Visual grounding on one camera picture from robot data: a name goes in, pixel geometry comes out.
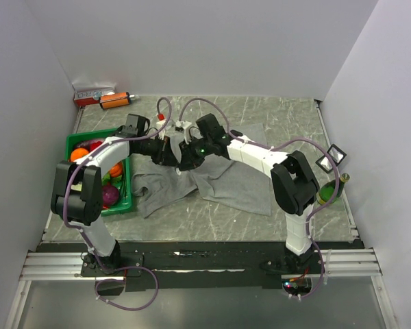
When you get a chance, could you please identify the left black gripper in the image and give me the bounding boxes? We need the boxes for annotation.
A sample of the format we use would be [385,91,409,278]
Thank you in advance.
[136,134,181,168]

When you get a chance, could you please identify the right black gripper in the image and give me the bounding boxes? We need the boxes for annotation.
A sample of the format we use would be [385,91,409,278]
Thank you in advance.
[179,136,214,171]

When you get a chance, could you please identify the grey garment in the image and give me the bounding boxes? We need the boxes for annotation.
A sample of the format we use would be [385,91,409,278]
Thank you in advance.
[132,121,273,219]

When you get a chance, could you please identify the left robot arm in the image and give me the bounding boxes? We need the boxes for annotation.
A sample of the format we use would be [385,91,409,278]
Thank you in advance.
[51,114,170,276]

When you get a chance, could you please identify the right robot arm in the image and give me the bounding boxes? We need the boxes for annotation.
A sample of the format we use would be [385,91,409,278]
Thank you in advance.
[175,114,319,273]

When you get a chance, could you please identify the small orange pumpkin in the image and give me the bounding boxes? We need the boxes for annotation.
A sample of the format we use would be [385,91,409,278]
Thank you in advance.
[109,162,123,178]

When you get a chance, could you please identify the green lettuce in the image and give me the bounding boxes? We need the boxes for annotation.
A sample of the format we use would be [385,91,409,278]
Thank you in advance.
[102,173,112,186]

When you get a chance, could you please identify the green plastic crate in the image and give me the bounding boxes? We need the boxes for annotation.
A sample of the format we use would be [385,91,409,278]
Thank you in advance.
[65,128,133,217]

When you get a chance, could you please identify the purple cabbage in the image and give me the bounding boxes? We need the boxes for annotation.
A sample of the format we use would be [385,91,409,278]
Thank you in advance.
[102,185,120,207]

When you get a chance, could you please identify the red bell pepper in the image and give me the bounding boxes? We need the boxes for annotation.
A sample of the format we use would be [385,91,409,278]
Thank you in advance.
[89,141,102,152]

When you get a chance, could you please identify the orange cylinder tool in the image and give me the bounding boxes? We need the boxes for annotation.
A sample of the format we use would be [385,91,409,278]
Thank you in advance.
[99,92,140,110]

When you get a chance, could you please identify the purple eggplant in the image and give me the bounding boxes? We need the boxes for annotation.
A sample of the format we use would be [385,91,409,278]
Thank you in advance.
[74,138,104,149]

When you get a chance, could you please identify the orange fruit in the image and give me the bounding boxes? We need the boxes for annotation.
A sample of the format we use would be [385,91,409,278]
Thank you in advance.
[70,147,89,162]

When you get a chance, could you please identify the red white box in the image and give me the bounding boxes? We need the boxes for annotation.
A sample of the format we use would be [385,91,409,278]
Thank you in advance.
[73,87,115,108]

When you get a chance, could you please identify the green yellow round object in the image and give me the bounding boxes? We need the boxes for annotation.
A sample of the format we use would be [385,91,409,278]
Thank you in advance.
[316,173,351,206]

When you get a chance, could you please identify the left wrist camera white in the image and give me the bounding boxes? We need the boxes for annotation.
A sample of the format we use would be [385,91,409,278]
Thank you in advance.
[156,113,171,139]

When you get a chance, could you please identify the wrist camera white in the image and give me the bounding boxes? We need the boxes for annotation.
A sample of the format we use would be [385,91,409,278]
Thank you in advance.
[156,113,171,139]
[175,121,192,144]

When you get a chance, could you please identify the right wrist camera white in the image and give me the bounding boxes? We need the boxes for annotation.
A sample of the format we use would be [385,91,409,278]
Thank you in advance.
[175,121,192,144]

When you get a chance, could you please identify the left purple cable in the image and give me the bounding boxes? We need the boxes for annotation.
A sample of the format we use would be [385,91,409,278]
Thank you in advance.
[62,97,174,311]

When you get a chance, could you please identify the purple cable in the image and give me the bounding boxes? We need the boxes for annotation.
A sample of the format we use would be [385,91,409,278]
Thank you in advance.
[178,98,342,302]
[62,97,174,311]

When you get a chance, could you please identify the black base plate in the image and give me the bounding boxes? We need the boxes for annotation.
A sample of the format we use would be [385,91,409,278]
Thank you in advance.
[80,241,366,293]

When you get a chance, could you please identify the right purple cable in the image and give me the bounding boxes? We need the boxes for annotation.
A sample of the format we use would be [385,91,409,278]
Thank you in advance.
[178,98,342,302]

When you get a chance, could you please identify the black square frame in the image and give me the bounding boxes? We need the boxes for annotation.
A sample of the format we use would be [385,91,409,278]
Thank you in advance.
[316,144,347,173]

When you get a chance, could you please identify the aluminium rail frame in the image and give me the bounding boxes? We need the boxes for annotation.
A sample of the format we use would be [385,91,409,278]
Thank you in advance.
[5,241,399,328]

